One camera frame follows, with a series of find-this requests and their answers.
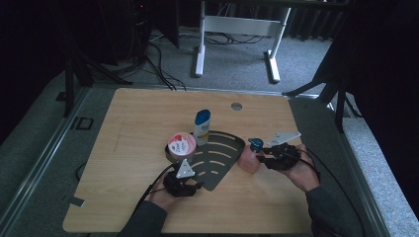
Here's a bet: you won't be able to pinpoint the cables under desk frame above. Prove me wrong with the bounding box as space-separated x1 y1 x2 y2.
204 31 265 46

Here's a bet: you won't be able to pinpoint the person's left hand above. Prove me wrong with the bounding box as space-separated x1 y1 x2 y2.
147 182 181 212

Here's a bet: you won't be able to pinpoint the white shampoo bottle blue cap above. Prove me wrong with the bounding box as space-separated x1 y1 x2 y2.
193 109 212 147

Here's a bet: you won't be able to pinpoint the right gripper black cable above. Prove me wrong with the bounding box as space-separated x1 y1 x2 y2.
297 147 322 182

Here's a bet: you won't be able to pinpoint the white desk frame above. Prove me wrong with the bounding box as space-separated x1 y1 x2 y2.
194 0 293 84

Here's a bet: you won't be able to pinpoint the thin black cable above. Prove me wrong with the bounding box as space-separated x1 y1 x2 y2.
305 148 368 237

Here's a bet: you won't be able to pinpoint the round pink jar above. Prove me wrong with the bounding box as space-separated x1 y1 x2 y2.
167 131 198 162

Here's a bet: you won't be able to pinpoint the black floor cables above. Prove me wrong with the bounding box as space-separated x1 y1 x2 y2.
144 40 188 92

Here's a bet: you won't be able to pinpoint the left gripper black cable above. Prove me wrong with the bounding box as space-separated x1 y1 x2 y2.
130 163 176 219

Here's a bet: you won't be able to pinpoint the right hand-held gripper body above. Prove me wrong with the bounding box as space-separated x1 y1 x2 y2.
263 131 302 172

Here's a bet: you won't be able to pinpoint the person's right hand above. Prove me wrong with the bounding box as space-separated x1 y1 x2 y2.
285 146 321 194

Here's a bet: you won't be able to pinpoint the black corner shelf rack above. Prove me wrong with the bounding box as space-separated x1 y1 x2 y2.
164 130 247 192

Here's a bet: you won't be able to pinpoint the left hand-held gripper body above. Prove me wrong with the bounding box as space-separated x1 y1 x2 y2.
162 158 199 198

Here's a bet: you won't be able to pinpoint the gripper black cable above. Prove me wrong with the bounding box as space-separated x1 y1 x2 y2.
297 147 322 182
130 163 176 219

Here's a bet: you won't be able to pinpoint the pink bottle blue pump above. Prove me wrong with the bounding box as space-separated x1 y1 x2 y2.
237 137 265 175

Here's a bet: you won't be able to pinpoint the grey tape piece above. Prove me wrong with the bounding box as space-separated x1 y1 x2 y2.
62 195 86 208

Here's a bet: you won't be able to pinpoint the black metal stand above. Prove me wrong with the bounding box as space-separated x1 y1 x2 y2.
282 48 364 133
62 48 133 119

